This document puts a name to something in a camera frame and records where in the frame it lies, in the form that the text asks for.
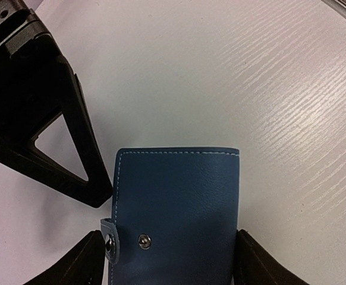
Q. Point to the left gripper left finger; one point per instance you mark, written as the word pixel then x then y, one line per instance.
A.
pixel 83 264

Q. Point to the blue leather card holder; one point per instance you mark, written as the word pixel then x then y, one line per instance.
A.
pixel 174 216

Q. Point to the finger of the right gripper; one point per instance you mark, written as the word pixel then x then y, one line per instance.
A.
pixel 37 87

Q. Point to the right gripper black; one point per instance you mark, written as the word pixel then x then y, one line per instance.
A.
pixel 22 33

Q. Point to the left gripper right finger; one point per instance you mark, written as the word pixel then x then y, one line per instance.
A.
pixel 254 265

